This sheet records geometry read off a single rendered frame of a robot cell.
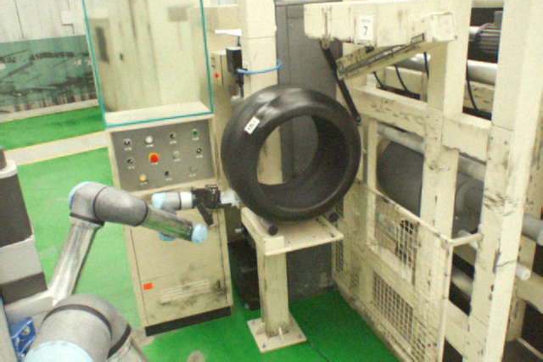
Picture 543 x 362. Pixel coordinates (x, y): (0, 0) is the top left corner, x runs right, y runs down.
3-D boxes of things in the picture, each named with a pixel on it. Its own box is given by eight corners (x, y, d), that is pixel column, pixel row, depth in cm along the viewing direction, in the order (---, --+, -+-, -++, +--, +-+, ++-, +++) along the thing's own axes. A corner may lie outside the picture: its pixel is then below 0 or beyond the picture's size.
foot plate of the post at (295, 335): (247, 322, 270) (246, 317, 268) (288, 311, 277) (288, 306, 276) (260, 353, 245) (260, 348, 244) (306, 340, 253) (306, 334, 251)
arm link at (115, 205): (126, 187, 138) (212, 222, 178) (103, 181, 144) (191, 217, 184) (114, 224, 135) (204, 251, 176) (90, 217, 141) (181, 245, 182)
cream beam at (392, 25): (303, 38, 205) (302, 4, 200) (352, 34, 211) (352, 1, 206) (375, 48, 150) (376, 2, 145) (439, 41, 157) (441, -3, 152)
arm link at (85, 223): (38, 356, 131) (103, 181, 144) (9, 339, 139) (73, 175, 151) (70, 355, 141) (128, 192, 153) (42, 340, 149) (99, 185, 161)
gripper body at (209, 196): (222, 190, 183) (193, 192, 179) (221, 209, 186) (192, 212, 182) (218, 183, 190) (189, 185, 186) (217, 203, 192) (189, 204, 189)
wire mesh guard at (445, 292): (331, 277, 257) (330, 162, 234) (334, 276, 258) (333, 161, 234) (434, 398, 176) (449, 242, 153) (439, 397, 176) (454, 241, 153)
